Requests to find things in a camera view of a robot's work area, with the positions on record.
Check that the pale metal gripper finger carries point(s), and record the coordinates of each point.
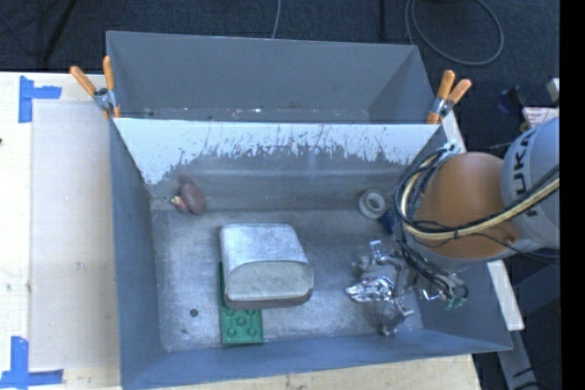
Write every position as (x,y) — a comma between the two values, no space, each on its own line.
(375,252)
(396,319)

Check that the crumpled silver foil wrapper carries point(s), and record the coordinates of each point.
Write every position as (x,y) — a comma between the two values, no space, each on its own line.
(370,290)

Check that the grey tape roll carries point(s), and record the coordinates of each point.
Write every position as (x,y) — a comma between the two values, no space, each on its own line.
(372,204)

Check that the dark green flat block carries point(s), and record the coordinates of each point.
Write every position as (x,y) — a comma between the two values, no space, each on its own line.
(240,326)

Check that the grey metal bin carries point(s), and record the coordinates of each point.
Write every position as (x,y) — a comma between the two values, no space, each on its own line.
(192,269)

